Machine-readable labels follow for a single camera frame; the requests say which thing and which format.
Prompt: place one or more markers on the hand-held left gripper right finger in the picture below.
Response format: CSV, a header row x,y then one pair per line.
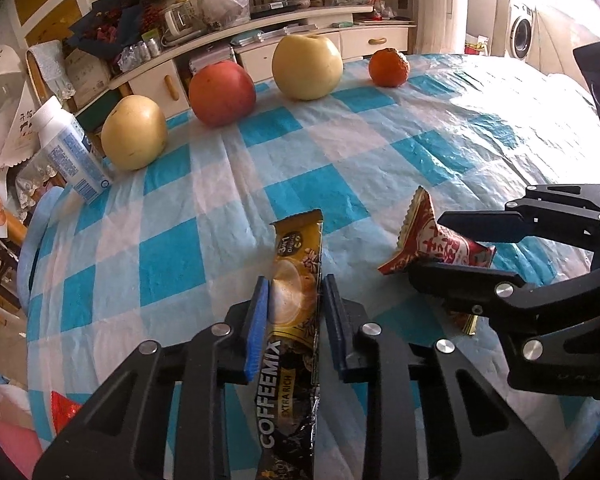
x,y
333,332

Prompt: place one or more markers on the cardboard box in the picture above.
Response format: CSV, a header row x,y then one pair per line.
x,y
87,74

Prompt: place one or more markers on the yellow apple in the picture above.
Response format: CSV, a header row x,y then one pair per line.
x,y
307,65

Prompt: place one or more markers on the silver foil packets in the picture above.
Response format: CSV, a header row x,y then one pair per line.
x,y
140,50

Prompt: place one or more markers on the pink bag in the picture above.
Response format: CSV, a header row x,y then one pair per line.
x,y
7,435

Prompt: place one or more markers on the red white candy wrapper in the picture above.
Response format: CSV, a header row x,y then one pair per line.
x,y
425,245

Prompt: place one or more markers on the wooden chair with lace cover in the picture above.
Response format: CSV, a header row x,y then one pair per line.
x,y
47,67

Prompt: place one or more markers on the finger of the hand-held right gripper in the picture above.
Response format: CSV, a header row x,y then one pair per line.
x,y
480,225
460,282

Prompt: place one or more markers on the clear plastic bag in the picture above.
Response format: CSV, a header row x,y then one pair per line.
x,y
225,2

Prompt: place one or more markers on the blue white checked tablecloth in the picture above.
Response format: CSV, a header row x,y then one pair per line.
x,y
330,160

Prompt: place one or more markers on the yellow pear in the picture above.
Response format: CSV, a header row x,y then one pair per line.
x,y
134,132

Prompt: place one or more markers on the orange tangerine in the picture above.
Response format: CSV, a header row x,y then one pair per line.
x,y
389,66

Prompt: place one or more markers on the red plastic bag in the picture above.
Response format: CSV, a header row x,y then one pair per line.
x,y
64,410

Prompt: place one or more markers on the white plastic bottle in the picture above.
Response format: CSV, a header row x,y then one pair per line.
x,y
70,152

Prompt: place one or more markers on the white electric kettle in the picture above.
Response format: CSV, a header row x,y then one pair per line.
x,y
180,20

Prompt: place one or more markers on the red apple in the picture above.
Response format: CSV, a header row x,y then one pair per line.
x,y
222,92

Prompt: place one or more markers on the dark blue flower bouquet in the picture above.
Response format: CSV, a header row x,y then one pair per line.
x,y
110,25

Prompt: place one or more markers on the cream cabinet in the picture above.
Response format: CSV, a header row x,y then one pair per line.
x,y
260,50

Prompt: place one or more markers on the white paper with dark drawing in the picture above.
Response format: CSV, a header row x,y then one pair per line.
x,y
5,125

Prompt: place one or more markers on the gold black coffee stick packet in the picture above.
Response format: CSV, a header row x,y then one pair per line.
x,y
295,285

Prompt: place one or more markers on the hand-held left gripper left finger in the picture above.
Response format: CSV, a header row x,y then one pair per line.
x,y
257,332

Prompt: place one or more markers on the white lace cloth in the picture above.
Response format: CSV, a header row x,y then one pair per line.
x,y
36,180

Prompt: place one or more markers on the white washing machine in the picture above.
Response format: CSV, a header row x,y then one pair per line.
x,y
522,30

